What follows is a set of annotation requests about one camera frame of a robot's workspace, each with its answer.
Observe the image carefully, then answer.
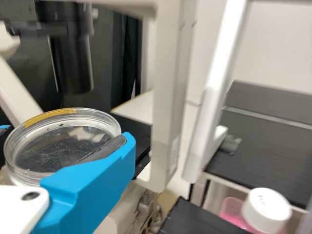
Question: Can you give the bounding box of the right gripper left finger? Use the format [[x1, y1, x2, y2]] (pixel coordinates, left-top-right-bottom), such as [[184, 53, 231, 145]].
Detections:
[[0, 124, 12, 147]]

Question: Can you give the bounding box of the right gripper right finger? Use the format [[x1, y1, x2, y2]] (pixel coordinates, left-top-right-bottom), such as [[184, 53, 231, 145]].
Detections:
[[17, 131, 137, 234]]

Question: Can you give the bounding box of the petri dish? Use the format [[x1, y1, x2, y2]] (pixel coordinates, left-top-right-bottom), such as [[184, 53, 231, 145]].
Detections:
[[3, 107, 122, 188]]

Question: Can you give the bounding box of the small black platform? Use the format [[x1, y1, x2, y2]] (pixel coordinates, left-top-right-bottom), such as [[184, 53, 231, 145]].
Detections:
[[163, 196, 252, 234]]

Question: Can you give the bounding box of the cream microscope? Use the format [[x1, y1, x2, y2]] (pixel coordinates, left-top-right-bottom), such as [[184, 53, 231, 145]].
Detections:
[[0, 0, 198, 234]]

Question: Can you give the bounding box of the white pipette stand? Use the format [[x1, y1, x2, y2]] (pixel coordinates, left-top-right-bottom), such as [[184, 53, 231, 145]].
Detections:
[[181, 0, 312, 234]]

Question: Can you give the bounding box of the white-capped bottle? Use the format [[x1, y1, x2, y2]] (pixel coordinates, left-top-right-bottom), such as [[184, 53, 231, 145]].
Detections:
[[219, 187, 293, 234]]

